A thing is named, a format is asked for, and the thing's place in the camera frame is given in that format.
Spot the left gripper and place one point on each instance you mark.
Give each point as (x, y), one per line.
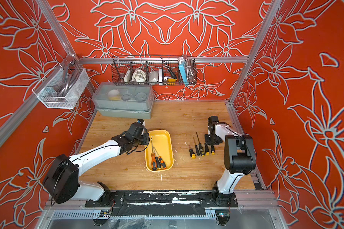
(146, 136)

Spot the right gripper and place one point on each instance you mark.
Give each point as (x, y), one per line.
(207, 140)

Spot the slim black screwdriver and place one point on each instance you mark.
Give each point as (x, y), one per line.
(196, 148)

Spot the stubby black yellow screwdriver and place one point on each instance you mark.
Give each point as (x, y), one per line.
(192, 153)

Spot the yellow plastic tray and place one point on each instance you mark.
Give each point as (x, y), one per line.
(163, 145)

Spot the orange handled screwdriver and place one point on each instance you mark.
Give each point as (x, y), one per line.
(162, 163)

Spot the long black yellow screwdriver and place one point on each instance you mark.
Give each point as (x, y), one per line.
(206, 149)

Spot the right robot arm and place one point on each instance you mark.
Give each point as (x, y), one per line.
(239, 158)

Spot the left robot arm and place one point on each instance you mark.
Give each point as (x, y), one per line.
(62, 179)

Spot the grey lidded storage box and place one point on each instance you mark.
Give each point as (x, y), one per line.
(124, 101)

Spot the light blue box in basket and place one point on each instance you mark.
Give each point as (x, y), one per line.
(182, 69)

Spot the white cloth in basket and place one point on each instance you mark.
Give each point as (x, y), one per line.
(139, 76)

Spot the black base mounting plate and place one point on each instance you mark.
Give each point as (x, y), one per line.
(201, 198)

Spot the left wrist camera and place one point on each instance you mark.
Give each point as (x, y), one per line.
(141, 121)

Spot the black wire wall basket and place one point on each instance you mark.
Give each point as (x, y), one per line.
(157, 73)

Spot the screwdriver in wall basket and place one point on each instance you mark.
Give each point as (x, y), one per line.
(173, 75)

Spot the clear plastic wall bin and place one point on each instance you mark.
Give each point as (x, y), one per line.
(62, 87)

